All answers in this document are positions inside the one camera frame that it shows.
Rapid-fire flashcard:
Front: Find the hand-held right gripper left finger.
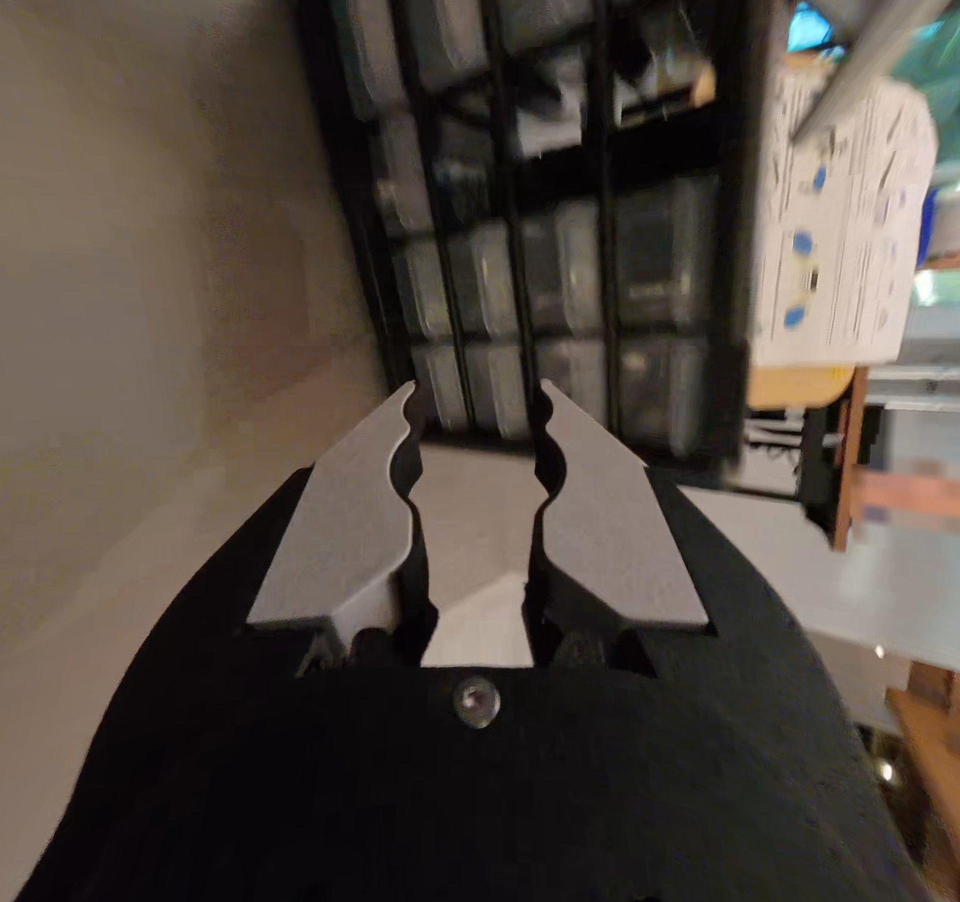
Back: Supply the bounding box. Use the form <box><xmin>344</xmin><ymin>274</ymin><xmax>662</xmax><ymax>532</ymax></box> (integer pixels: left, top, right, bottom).
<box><xmin>246</xmin><ymin>379</ymin><xmax>440</xmax><ymax>667</ymax></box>

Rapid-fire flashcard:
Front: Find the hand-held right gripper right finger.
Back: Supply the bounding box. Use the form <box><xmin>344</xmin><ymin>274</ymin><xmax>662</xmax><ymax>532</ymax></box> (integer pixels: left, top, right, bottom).
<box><xmin>528</xmin><ymin>379</ymin><xmax>714</xmax><ymax>667</ymax></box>

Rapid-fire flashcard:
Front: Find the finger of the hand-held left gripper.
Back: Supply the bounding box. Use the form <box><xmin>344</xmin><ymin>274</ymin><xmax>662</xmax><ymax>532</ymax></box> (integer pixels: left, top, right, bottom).
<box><xmin>791</xmin><ymin>0</ymin><xmax>960</xmax><ymax>142</ymax></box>

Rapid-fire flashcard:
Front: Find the black drawer cabinet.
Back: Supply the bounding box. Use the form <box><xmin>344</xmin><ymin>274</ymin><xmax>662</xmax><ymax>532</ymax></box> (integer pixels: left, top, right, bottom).
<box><xmin>292</xmin><ymin>0</ymin><xmax>774</xmax><ymax>491</ymax></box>

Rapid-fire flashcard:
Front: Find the printed instruction sheet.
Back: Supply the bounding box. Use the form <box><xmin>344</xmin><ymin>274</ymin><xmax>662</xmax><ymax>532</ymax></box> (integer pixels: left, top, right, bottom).
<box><xmin>750</xmin><ymin>55</ymin><xmax>939</xmax><ymax>367</ymax></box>

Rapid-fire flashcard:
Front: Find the wooden rack frame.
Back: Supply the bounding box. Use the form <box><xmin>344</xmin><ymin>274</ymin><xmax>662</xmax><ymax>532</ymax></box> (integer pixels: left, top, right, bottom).
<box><xmin>831</xmin><ymin>368</ymin><xmax>960</xmax><ymax>552</ymax></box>

